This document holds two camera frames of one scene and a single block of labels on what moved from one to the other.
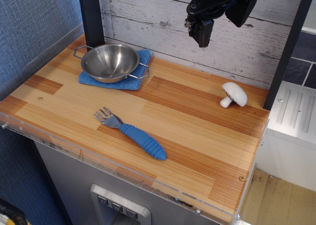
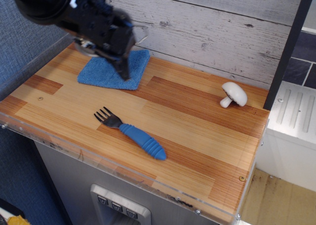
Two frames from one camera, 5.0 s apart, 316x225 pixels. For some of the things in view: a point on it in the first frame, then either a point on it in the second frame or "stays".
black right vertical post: [289, 45] stays
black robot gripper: [237, 3] to [92, 14]
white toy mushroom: [235, 93] stays
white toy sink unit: [288, 151] stays
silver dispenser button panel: [113, 208] stays
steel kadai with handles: [111, 63] to [89, 49]
